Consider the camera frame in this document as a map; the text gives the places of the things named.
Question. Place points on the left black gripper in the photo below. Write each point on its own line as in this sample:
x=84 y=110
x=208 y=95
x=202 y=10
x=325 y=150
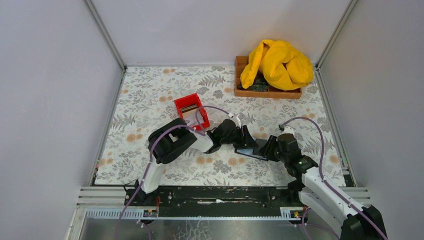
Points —
x=242 y=136

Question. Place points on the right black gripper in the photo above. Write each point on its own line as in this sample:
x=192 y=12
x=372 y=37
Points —
x=273 y=149

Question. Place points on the black card holder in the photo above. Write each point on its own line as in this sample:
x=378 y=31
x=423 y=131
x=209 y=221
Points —
x=253 y=152

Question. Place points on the red plastic bin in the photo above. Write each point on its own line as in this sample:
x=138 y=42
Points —
x=201 y=115

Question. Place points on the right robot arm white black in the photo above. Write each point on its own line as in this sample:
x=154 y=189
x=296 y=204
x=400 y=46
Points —
x=347 y=217

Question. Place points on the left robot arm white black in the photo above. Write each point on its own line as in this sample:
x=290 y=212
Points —
x=167 y=143

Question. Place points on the dark green object in tray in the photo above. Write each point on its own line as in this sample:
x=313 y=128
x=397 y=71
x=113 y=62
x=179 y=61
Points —
x=259 y=85

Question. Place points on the floral table mat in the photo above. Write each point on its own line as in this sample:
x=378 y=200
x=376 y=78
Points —
x=146 y=102

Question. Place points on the yellow cloth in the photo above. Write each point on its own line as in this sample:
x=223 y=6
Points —
x=283 y=66

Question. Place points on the wooden tray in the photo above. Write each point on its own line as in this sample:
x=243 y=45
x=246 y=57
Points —
x=240 y=63

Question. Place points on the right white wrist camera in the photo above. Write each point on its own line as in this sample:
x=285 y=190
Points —
x=286 y=129

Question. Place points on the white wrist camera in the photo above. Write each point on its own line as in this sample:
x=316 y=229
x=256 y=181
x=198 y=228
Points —
x=286 y=129
x=235 y=119

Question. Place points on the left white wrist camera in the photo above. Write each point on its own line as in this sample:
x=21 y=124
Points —
x=235 y=119

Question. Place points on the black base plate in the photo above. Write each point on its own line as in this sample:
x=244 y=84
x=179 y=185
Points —
x=219 y=201

